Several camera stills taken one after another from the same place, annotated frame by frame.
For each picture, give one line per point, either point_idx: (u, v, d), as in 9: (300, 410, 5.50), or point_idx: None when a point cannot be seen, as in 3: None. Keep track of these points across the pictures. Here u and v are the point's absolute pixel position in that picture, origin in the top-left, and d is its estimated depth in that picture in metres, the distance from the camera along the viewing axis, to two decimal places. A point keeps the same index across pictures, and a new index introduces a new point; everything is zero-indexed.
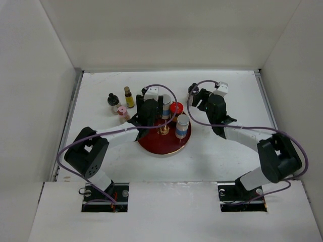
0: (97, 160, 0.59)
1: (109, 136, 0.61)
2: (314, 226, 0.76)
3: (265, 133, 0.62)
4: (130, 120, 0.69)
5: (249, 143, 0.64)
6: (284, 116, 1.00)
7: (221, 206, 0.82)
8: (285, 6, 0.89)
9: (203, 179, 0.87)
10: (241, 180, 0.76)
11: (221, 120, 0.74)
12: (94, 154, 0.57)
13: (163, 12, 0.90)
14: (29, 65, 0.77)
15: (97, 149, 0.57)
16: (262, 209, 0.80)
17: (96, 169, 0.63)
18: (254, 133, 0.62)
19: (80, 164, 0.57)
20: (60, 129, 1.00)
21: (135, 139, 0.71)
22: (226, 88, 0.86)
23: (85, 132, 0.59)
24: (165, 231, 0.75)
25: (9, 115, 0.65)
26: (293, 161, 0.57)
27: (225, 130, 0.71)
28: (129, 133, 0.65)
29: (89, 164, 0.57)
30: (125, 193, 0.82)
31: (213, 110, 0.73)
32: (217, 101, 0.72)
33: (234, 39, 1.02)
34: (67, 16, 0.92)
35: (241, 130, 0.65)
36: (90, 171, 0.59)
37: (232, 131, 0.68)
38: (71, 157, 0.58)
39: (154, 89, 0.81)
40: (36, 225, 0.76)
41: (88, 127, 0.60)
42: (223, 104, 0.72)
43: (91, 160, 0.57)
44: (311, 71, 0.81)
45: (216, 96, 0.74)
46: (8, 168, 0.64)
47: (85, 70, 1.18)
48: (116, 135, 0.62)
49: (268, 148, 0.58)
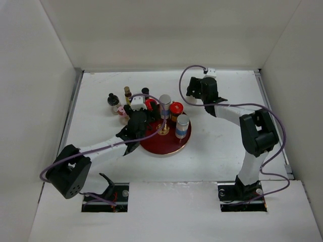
0: (78, 180, 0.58)
1: (95, 154, 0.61)
2: (314, 226, 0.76)
3: (249, 110, 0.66)
4: (119, 134, 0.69)
5: (234, 119, 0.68)
6: (284, 116, 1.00)
7: (221, 206, 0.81)
8: (285, 6, 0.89)
9: (203, 179, 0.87)
10: (239, 177, 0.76)
11: (213, 100, 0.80)
12: (74, 174, 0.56)
13: (163, 12, 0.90)
14: (29, 65, 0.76)
15: (77, 170, 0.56)
16: (262, 209, 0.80)
17: (79, 189, 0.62)
18: (239, 109, 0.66)
19: (60, 185, 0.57)
20: (60, 129, 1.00)
21: (123, 154, 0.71)
22: (214, 71, 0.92)
23: (68, 149, 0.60)
24: (166, 231, 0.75)
25: (9, 116, 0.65)
26: (270, 135, 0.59)
27: (216, 108, 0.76)
28: (117, 148, 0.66)
29: (68, 186, 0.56)
30: (125, 193, 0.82)
31: (205, 91, 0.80)
32: (209, 82, 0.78)
33: (234, 39, 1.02)
34: (67, 16, 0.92)
35: (229, 107, 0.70)
36: (71, 191, 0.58)
37: (221, 110, 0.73)
38: (53, 176, 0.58)
39: (139, 99, 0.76)
40: (37, 225, 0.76)
41: (71, 145, 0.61)
42: (215, 84, 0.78)
43: (71, 181, 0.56)
44: (310, 71, 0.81)
45: (208, 78, 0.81)
46: (8, 169, 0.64)
47: (85, 70, 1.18)
48: (101, 153, 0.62)
49: (248, 121, 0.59)
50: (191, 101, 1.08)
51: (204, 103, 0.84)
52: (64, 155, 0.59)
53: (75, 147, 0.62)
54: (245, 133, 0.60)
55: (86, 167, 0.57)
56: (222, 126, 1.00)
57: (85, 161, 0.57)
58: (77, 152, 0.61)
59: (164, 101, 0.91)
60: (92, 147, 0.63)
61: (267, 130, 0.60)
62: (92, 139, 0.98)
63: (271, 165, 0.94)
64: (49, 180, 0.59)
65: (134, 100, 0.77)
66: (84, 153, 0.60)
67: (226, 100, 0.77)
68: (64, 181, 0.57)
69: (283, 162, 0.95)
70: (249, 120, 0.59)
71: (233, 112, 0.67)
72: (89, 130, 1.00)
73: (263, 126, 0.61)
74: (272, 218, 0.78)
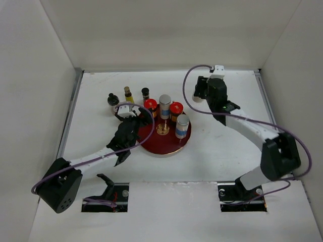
0: (69, 193, 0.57)
1: (86, 166, 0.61)
2: (314, 226, 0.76)
3: (271, 131, 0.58)
4: (109, 145, 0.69)
5: (251, 137, 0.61)
6: (284, 116, 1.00)
7: (221, 206, 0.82)
8: (285, 6, 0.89)
9: (204, 179, 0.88)
10: (240, 179, 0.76)
11: (223, 106, 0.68)
12: (65, 188, 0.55)
13: (163, 12, 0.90)
14: (29, 65, 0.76)
15: (68, 183, 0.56)
16: (262, 209, 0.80)
17: (70, 202, 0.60)
18: (259, 129, 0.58)
19: (51, 199, 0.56)
20: (59, 129, 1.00)
21: (115, 164, 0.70)
22: (222, 70, 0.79)
23: (57, 163, 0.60)
24: (165, 231, 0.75)
25: (9, 116, 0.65)
26: (293, 161, 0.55)
27: (228, 118, 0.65)
28: (108, 159, 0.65)
29: (60, 199, 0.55)
30: (125, 193, 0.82)
31: (212, 95, 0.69)
32: (218, 85, 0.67)
33: (235, 39, 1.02)
34: (67, 16, 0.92)
35: (246, 122, 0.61)
36: (62, 205, 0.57)
37: (235, 122, 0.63)
38: (43, 190, 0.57)
39: (125, 107, 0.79)
40: (37, 225, 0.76)
41: (63, 158, 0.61)
42: (224, 87, 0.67)
43: (62, 195, 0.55)
44: (311, 71, 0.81)
45: (216, 80, 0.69)
46: (9, 169, 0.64)
47: (85, 70, 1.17)
48: (92, 166, 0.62)
49: (272, 148, 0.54)
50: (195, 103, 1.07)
51: (211, 108, 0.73)
52: (55, 167, 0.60)
53: (66, 161, 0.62)
54: (266, 158, 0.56)
55: (77, 180, 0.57)
56: (221, 126, 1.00)
57: (75, 175, 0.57)
58: (68, 166, 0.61)
59: (164, 102, 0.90)
60: (82, 160, 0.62)
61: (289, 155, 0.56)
62: (92, 139, 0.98)
63: None
64: (39, 195, 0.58)
65: (121, 110, 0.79)
66: (74, 166, 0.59)
67: (239, 107, 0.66)
68: (55, 195, 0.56)
69: None
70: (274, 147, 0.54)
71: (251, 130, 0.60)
72: (89, 130, 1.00)
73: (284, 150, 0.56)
74: (272, 218, 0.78)
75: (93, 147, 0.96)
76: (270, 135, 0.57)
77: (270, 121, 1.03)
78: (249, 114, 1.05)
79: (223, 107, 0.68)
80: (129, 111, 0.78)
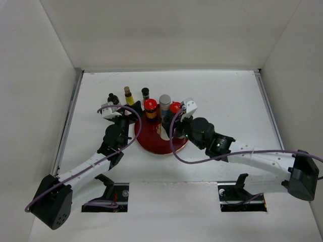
0: (63, 208, 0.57)
1: (75, 179, 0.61)
2: (314, 226, 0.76)
3: (284, 157, 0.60)
4: (100, 149, 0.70)
5: (267, 168, 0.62)
6: (284, 116, 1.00)
7: (221, 206, 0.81)
8: (285, 6, 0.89)
9: (204, 179, 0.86)
10: (246, 187, 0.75)
11: (216, 143, 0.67)
12: (57, 204, 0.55)
13: (163, 12, 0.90)
14: (29, 65, 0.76)
15: (59, 201, 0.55)
16: (262, 209, 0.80)
17: (65, 217, 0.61)
18: (274, 159, 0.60)
19: (45, 217, 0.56)
20: (59, 130, 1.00)
21: (109, 168, 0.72)
22: (193, 104, 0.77)
23: (45, 181, 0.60)
24: (165, 231, 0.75)
25: (9, 116, 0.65)
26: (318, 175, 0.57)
27: (230, 156, 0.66)
28: (99, 166, 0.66)
29: (54, 216, 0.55)
30: (125, 193, 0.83)
31: (203, 139, 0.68)
32: (204, 128, 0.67)
33: (235, 39, 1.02)
34: (67, 17, 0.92)
35: (254, 156, 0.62)
36: (57, 221, 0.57)
37: (241, 158, 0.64)
38: (36, 209, 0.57)
39: (107, 110, 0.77)
40: (38, 226, 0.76)
41: (50, 175, 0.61)
42: (210, 127, 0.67)
43: (56, 213, 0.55)
44: (310, 71, 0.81)
45: (200, 121, 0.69)
46: (9, 169, 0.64)
47: (85, 70, 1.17)
48: (83, 177, 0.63)
49: (302, 178, 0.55)
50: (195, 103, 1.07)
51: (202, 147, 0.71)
52: (45, 184, 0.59)
53: (54, 178, 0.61)
54: (298, 188, 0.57)
55: (69, 195, 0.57)
56: (221, 125, 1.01)
57: (65, 191, 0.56)
58: (57, 182, 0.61)
59: (164, 102, 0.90)
60: (71, 173, 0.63)
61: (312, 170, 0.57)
62: (92, 139, 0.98)
63: None
64: (33, 214, 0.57)
65: (104, 113, 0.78)
66: (64, 182, 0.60)
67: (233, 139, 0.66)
68: (48, 213, 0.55)
69: None
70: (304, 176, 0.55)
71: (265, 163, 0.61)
72: (89, 130, 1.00)
73: (303, 167, 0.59)
74: (272, 218, 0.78)
75: (93, 147, 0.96)
76: (288, 163, 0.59)
77: (270, 122, 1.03)
78: (249, 114, 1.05)
79: (217, 145, 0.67)
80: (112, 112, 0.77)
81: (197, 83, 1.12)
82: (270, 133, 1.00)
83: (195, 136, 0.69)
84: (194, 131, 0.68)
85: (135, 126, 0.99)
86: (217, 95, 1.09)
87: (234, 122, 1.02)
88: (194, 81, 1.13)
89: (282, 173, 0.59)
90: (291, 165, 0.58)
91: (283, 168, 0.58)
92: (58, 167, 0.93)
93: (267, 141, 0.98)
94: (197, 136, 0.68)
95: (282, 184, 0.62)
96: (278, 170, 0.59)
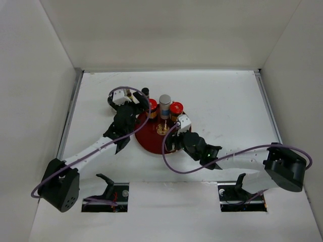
0: (71, 192, 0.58)
1: (83, 162, 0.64)
2: (315, 227, 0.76)
3: (260, 152, 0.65)
4: (107, 132, 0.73)
5: (251, 167, 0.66)
6: (284, 116, 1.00)
7: (221, 206, 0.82)
8: (286, 6, 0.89)
9: (204, 179, 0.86)
10: (244, 188, 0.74)
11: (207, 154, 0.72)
12: (64, 189, 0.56)
13: (163, 12, 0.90)
14: (29, 64, 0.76)
15: (66, 184, 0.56)
16: (262, 209, 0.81)
17: (74, 200, 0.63)
18: (251, 156, 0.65)
19: (54, 200, 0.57)
20: (60, 130, 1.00)
21: (116, 152, 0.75)
22: (187, 119, 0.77)
23: (53, 164, 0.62)
24: (165, 231, 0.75)
25: (9, 117, 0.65)
26: (300, 163, 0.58)
27: (218, 163, 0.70)
28: (105, 149, 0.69)
29: (62, 200, 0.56)
30: (125, 193, 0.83)
31: (196, 150, 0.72)
32: (196, 141, 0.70)
33: (235, 39, 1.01)
34: (67, 16, 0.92)
35: (235, 157, 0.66)
36: (66, 203, 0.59)
37: (227, 162, 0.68)
38: (46, 192, 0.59)
39: (119, 93, 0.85)
40: (37, 225, 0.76)
41: (56, 159, 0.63)
42: (201, 139, 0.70)
43: (63, 197, 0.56)
44: (310, 71, 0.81)
45: (189, 134, 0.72)
46: (9, 169, 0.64)
47: (85, 70, 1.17)
48: (89, 160, 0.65)
49: (277, 167, 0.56)
50: (194, 103, 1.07)
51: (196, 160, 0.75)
52: (51, 168, 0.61)
53: (60, 162, 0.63)
54: (279, 179, 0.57)
55: (75, 180, 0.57)
56: (220, 125, 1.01)
57: (72, 175, 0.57)
58: (63, 166, 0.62)
59: (164, 102, 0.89)
60: (78, 156, 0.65)
61: (292, 159, 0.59)
62: (92, 139, 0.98)
63: None
64: (42, 197, 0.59)
65: (116, 95, 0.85)
66: (71, 165, 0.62)
67: (220, 147, 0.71)
68: (57, 197, 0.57)
69: None
70: (278, 166, 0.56)
71: (246, 161, 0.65)
72: (89, 130, 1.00)
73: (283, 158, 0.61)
74: (272, 218, 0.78)
75: None
76: (264, 156, 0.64)
77: (270, 122, 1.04)
78: (249, 114, 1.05)
79: (208, 155, 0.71)
80: (123, 96, 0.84)
81: (197, 83, 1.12)
82: (270, 133, 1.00)
83: (189, 149, 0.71)
84: (186, 144, 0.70)
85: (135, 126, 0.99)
86: (217, 95, 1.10)
87: (234, 122, 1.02)
88: (194, 81, 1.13)
89: (260, 167, 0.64)
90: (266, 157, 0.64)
91: (260, 162, 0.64)
92: None
93: (267, 141, 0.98)
94: (191, 148, 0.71)
95: (270, 179, 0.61)
96: (257, 165, 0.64)
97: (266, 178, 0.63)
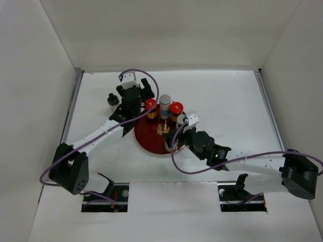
0: (81, 176, 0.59)
1: (90, 145, 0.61)
2: (315, 227, 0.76)
3: (275, 158, 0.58)
4: (114, 115, 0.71)
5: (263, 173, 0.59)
6: (284, 116, 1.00)
7: (221, 206, 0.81)
8: (285, 6, 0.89)
9: (203, 179, 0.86)
10: (246, 188, 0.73)
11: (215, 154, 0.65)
12: (74, 173, 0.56)
13: (163, 12, 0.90)
14: (29, 64, 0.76)
15: (77, 168, 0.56)
16: (262, 209, 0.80)
17: (84, 182, 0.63)
18: (266, 162, 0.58)
19: (66, 184, 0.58)
20: (60, 129, 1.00)
21: (122, 133, 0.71)
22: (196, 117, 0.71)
23: (62, 147, 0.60)
24: (165, 231, 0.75)
25: (9, 117, 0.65)
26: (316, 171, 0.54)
27: (227, 165, 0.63)
28: (112, 133, 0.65)
29: (74, 184, 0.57)
30: (125, 193, 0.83)
31: (203, 150, 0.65)
32: (204, 140, 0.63)
33: (235, 39, 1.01)
34: (67, 16, 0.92)
35: (248, 161, 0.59)
36: (77, 186, 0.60)
37: (237, 165, 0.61)
38: (56, 177, 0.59)
39: (129, 74, 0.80)
40: (37, 225, 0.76)
41: (64, 143, 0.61)
42: (210, 138, 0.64)
43: (75, 180, 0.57)
44: (310, 71, 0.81)
45: (198, 133, 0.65)
46: (9, 169, 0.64)
47: (85, 70, 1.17)
48: (96, 143, 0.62)
49: (294, 175, 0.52)
50: (194, 103, 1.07)
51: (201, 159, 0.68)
52: (61, 151, 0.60)
53: (68, 144, 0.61)
54: (294, 187, 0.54)
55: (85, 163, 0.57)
56: (221, 125, 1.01)
57: (83, 158, 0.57)
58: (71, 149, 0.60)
59: (164, 102, 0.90)
60: (85, 140, 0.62)
61: (306, 166, 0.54)
62: None
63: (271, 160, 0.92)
64: (53, 180, 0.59)
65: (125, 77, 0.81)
66: (78, 149, 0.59)
67: (229, 148, 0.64)
68: (68, 180, 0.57)
69: None
70: (295, 174, 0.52)
71: (259, 167, 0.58)
72: (89, 130, 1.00)
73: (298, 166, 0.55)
74: (272, 218, 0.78)
75: None
76: (280, 163, 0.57)
77: (270, 122, 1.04)
78: (249, 114, 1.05)
79: (215, 156, 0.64)
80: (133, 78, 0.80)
81: (197, 83, 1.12)
82: (270, 133, 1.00)
83: (196, 148, 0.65)
84: (194, 143, 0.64)
85: (135, 126, 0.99)
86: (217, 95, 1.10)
87: (234, 122, 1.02)
88: (194, 81, 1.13)
89: (276, 175, 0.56)
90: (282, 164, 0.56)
91: (276, 170, 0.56)
92: None
93: (267, 141, 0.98)
94: (198, 148, 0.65)
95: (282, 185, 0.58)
96: (272, 172, 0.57)
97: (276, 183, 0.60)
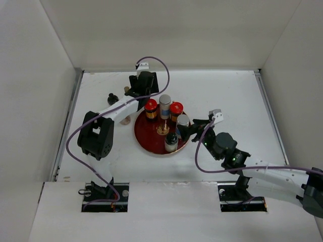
0: (108, 139, 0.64)
1: (113, 113, 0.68)
2: (315, 227, 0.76)
3: (298, 173, 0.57)
4: (128, 92, 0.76)
5: (282, 186, 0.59)
6: (284, 116, 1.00)
7: (221, 206, 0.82)
8: (285, 6, 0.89)
9: (204, 179, 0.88)
10: (250, 190, 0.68)
11: (232, 158, 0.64)
12: (103, 134, 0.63)
13: (163, 12, 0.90)
14: (28, 64, 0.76)
15: (105, 130, 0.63)
16: (262, 209, 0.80)
17: (109, 149, 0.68)
18: (288, 175, 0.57)
19: (93, 147, 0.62)
20: (60, 129, 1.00)
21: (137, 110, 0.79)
22: (221, 116, 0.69)
23: (90, 116, 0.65)
24: (165, 231, 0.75)
25: (9, 116, 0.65)
26: None
27: (244, 170, 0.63)
28: (130, 106, 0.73)
29: (102, 145, 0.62)
30: (125, 193, 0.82)
31: (222, 153, 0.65)
32: (228, 143, 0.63)
33: (235, 39, 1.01)
34: (67, 16, 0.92)
35: (268, 171, 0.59)
36: (105, 150, 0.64)
37: (256, 173, 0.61)
38: (84, 142, 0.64)
39: (146, 64, 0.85)
40: (37, 226, 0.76)
41: (91, 111, 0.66)
42: (234, 142, 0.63)
43: (103, 141, 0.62)
44: (310, 71, 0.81)
45: (222, 134, 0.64)
46: (9, 169, 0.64)
47: (85, 70, 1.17)
48: (118, 113, 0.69)
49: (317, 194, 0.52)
50: (194, 103, 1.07)
51: (217, 159, 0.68)
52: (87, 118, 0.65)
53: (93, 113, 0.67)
54: (313, 204, 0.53)
55: (111, 127, 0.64)
56: (220, 125, 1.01)
57: (109, 122, 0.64)
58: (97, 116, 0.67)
59: (164, 102, 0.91)
60: (108, 109, 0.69)
61: None
62: None
63: (270, 160, 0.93)
64: (81, 146, 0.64)
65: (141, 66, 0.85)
66: (104, 115, 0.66)
67: (249, 154, 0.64)
68: (97, 142, 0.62)
69: (283, 161, 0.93)
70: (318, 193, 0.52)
71: (279, 179, 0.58)
72: None
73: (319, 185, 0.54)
74: (272, 218, 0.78)
75: None
76: (302, 179, 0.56)
77: (270, 122, 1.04)
78: (249, 114, 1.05)
79: (232, 160, 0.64)
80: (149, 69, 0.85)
81: (197, 83, 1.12)
82: (270, 133, 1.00)
83: (216, 148, 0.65)
84: (216, 143, 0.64)
85: (135, 126, 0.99)
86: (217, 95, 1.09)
87: (234, 122, 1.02)
88: (194, 81, 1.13)
89: (295, 190, 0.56)
90: (305, 181, 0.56)
91: (298, 185, 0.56)
92: (58, 167, 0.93)
93: (267, 141, 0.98)
94: (218, 149, 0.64)
95: (296, 198, 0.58)
96: (292, 186, 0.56)
97: (292, 195, 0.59)
